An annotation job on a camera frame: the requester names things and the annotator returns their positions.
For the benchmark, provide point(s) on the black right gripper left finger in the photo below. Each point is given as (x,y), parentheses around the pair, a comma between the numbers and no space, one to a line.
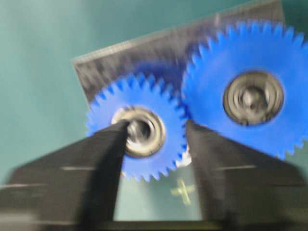
(73,188)

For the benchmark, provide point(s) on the grey metal base plate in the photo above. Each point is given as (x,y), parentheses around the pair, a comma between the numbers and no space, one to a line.
(164,53)

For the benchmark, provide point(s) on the steel shaft under large gear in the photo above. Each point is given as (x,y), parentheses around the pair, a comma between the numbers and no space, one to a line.
(253,98)

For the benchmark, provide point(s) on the large blue gear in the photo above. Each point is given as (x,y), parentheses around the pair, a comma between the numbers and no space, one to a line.
(250,84)

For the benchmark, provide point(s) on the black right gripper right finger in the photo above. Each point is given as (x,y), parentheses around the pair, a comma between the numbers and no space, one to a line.
(243,189)

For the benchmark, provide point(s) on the small blue gear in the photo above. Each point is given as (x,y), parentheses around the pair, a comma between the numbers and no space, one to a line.
(156,134)

